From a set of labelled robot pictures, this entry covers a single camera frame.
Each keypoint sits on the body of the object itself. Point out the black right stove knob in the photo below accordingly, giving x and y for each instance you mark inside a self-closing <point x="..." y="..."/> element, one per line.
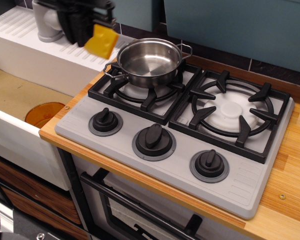
<point x="209" y="166"/>

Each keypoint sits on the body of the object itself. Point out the stainless steel pot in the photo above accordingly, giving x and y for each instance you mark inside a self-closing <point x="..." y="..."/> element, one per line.
<point x="150" y="62"/>

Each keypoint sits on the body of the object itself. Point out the white toy sink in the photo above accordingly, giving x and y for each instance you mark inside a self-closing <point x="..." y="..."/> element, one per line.
<point x="33" y="72"/>

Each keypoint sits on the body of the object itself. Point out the black stove knob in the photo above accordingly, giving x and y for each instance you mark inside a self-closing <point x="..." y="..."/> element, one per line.
<point x="209" y="166"/>
<point x="154" y="143"/>
<point x="105" y="123"/>

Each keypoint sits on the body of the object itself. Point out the black left burner grate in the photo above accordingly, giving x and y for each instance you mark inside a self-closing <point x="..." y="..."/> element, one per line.
<point x="155" y="104"/>

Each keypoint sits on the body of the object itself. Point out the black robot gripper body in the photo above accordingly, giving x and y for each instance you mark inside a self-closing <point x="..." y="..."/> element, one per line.
<point x="95" y="11"/>

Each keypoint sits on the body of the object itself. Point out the black middle stove knob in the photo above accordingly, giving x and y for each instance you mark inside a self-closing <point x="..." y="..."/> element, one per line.
<point x="154" y="143"/>

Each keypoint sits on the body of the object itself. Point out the grey toy stove top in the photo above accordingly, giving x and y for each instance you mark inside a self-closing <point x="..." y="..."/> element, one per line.
<point x="239" y="193"/>

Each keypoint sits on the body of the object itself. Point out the black left stove knob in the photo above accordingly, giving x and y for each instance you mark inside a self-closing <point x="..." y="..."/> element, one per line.
<point x="105" y="123"/>

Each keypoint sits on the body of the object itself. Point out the black right burner grate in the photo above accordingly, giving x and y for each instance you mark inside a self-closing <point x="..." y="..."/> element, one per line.
<point x="235" y="115"/>

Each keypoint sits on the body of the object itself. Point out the oven door with black handle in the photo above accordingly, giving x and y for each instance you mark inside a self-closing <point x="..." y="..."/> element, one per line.
<point x="138" y="221"/>

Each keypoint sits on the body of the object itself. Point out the yellow toy cheese wedge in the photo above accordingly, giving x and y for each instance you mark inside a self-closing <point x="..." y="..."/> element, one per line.
<point x="102" y="42"/>

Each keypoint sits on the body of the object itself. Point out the grey toy faucet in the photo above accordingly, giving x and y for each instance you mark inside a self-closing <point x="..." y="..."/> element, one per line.
<point x="48" y="25"/>

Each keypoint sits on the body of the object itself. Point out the wooden drawer fronts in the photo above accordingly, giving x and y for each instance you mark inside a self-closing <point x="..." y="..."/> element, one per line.
<point x="41" y="200"/>

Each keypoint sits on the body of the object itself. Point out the black burner grate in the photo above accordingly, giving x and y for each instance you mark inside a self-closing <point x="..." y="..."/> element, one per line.
<point x="235" y="115"/>
<point x="155" y="104"/>

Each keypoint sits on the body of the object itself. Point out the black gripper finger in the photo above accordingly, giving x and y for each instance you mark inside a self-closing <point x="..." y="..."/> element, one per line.
<point x="82" y="27"/>
<point x="65" y="27"/>

